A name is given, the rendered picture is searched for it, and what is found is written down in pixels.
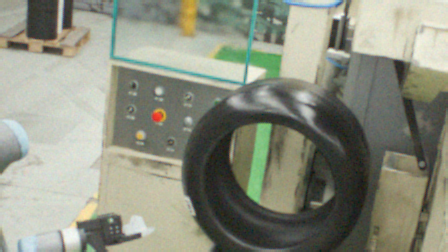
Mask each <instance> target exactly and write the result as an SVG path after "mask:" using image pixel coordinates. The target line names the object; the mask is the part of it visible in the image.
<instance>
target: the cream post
mask: <svg viewBox="0 0 448 252"><path fill-rule="evenodd" d="M336 1H337V0H292V2H297V3H304V4H314V5H328V4H331V3H334V2H336ZM335 7H336V6H334V7H332V8H328V9H316V8H305V7H298V6H290V11H289V18H288V24H287V31H286V37H285V43H284V48H283V55H282V61H281V67H280V73H279V77H290V78H297V79H301V80H305V81H308V82H311V83H314V84H316V85H319V86H321V83H322V78H323V72H324V67H325V61H326V56H327V50H328V45H329V40H330V35H331V29H332V24H333V18H334V13H335ZM310 143H311V140H310V139H308V138H307V137H306V136H304V135H303V134H299V133H298V132H296V131H294V130H291V129H289V128H286V127H283V126H279V125H274V124H271V130H270V135H269V141H268V149H267V154H266V160H265V166H264V172H263V179H262V185H261V191H260V197H259V204H261V205H263V206H267V207H272V208H276V209H281V210H285V211H289V212H294V213H298V208H299V203H300V198H301V193H302V187H303V182H304V176H305V171H306V165H307V160H308V154H309V149H310Z"/></svg>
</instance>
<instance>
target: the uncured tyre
mask: <svg viewBox="0 0 448 252"><path fill-rule="evenodd" d="M253 124H274V125H279V126H283V127H286V128H289V129H291V130H294V131H296V132H298V133H299V134H303V135H304V136H306V137H307V138H308V139H310V140H311V141H312V142H313V143H314V144H315V145H316V146H317V147H318V148H319V149H320V151H321V152H322V155H323V156H324V158H325V159H326V161H327V163H328V165H329V168H330V170H331V173H332V177H333V181H334V195H333V196H332V197H331V198H330V199H329V200H328V201H327V202H325V203H324V204H322V205H320V206H319V207H316V208H314V209H312V210H309V211H305V212H299V213H285V212H279V211H275V210H272V209H269V208H267V207H265V206H263V205H261V204H258V203H256V202H255V201H253V200H252V199H251V198H250V197H249V195H248V194H247V193H246V192H245V191H244V190H243V188H242V187H241V186H240V184H239V182H238V181H237V179H236V176H235V174H234V171H233V168H232V164H231V143H232V138H233V135H234V133H235V131H236V130H237V129H239V128H242V127H245V126H249V125H253ZM371 178H372V156H371V150H370V146H369V142H368V139H367V136H366V134H365V132H364V130H363V128H362V126H361V125H360V123H359V121H358V120H357V118H356V117H355V115H354V114H353V113H352V112H351V110H350V109H349V108H348V107H347V106H346V105H345V104H344V103H343V102H342V101H341V100H340V99H338V98H337V97H336V96H335V95H333V94H332V93H330V92H329V91H327V90H325V89H324V88H323V87H321V86H319V85H316V84H314V83H311V82H308V81H305V80H301V79H297V78H290V77H269V78H263V79H258V80H255V81H252V82H249V83H246V84H245V85H243V86H241V87H239V88H237V89H236V90H234V91H233V92H231V93H230V94H228V95H227V96H226V97H224V98H223V99H222V100H221V101H219V102H218V103H217V104H215V105H214V106H213V107H212V108H210V109H209V110H208V111H207V112H206V113H205V114H204V115H203V116H202V118H201V119H200V120H199V121H198V123H197V124H196V125H195V127H194V129H193V130H192V131H191V133H190V135H189V138H188V140H187V143H186V146H185V149H184V154H183V159H182V166H181V182H182V189H183V194H184V196H185V197H188V198H189V200H190V203H191V205H192V208H193V210H194V212H195V215H192V214H191V215H192V217H193V218H194V220H195V222H196V223H197V225H198V226H199V228H200V229H201V230H202V232H203V233H204V234H205V235H206V236H207V237H208V238H209V239H210V240H211V241H212V242H213V243H214V244H215V245H216V246H217V247H219V248H220V249H221V250H223V251H224V252H333V251H334V250H335V249H337V248H338V247H339V246H340V245H341V244H342V243H343V242H344V241H345V240H346V239H347V238H348V237H349V236H350V235H351V233H352V232H353V230H354V229H355V227H356V226H357V224H358V222H359V220H360V218H361V216H362V213H363V211H364V208H365V205H366V201H367V197H368V192H369V188H370V184H371Z"/></svg>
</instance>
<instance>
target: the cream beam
mask: <svg viewBox="0 0 448 252"><path fill-rule="evenodd" d="M422 22H429V23H434V24H440V25H445V26H448V0H360V6H359V11H358V16H357V21H356V26H355V31H354V36H353V41H352V51H354V52H359V53H364V54H369V55H374V56H379V57H385V58H390V59H395V60H400V61H402V62H406V63H408V62H409V57H410V52H411V48H414V40H415V39H416V35H417V34H415V33H416V30H419V27H420V24H421V23H422Z"/></svg>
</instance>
